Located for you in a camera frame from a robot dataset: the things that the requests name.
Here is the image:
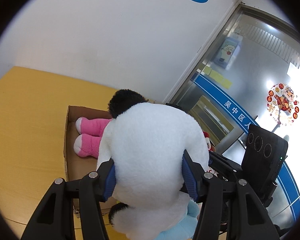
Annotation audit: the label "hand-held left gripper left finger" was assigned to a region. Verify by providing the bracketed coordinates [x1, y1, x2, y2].
[21, 159, 115, 240]

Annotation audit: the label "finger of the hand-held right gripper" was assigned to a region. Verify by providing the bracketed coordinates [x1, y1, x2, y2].
[209, 152, 242, 180]

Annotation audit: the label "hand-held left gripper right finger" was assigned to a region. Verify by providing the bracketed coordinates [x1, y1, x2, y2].
[182, 150, 280, 240]

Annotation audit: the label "cardboard box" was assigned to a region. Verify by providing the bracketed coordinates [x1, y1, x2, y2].
[63, 105, 120, 214]

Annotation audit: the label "white plush toy black ears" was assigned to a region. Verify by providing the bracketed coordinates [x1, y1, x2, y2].
[97, 89, 210, 239]

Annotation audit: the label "red and white knitted cloth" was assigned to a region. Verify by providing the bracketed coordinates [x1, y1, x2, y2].
[202, 131, 215, 153]

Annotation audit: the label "pink plush toy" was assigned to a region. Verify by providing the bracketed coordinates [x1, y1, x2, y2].
[74, 116, 113, 159]

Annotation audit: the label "light blue plush toy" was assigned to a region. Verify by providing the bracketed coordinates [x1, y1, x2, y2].
[155, 201, 200, 240]

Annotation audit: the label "red round window sticker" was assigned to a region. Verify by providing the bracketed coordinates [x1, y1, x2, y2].
[267, 83, 299, 128]

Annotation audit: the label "glass door with blue band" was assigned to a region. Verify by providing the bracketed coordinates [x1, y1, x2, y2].
[165, 2, 300, 230]

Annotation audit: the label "light blue cartoon door poster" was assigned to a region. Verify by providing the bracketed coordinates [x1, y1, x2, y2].
[213, 36, 242, 69]

